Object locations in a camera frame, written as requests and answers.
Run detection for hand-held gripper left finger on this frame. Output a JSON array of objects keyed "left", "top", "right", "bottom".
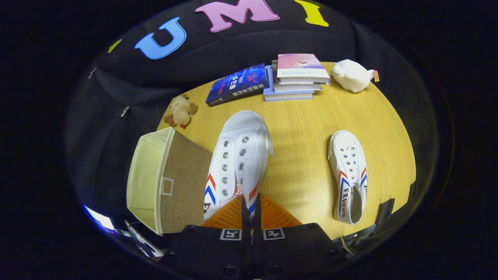
[{"left": 167, "top": 194, "right": 251, "bottom": 280}]

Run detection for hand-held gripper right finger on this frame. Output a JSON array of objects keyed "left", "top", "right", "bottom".
[{"left": 253, "top": 193, "right": 339, "bottom": 280}]

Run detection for beige fabric storage box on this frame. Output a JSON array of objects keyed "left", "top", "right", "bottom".
[{"left": 126, "top": 127, "right": 214, "bottom": 236}]

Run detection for white canvas shoe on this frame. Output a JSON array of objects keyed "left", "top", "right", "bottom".
[
  {"left": 328, "top": 130, "right": 368, "bottom": 225},
  {"left": 202, "top": 110, "right": 274, "bottom": 223}
]

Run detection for brown plush dog toy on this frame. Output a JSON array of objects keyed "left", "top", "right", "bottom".
[{"left": 163, "top": 94, "right": 198, "bottom": 129}]

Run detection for light blue book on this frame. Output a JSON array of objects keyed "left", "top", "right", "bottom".
[{"left": 263, "top": 65, "right": 315, "bottom": 102}]

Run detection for white paperback book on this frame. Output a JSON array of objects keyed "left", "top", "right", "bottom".
[{"left": 272, "top": 60, "right": 323, "bottom": 93}]

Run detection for dark blue book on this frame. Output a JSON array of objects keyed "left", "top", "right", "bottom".
[{"left": 205, "top": 63, "right": 270, "bottom": 107}]

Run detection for white plush toy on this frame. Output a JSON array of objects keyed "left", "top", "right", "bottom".
[{"left": 332, "top": 59, "right": 380, "bottom": 93}]

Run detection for black backdrop cloth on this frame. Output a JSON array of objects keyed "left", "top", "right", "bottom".
[{"left": 66, "top": 0, "right": 440, "bottom": 234}]

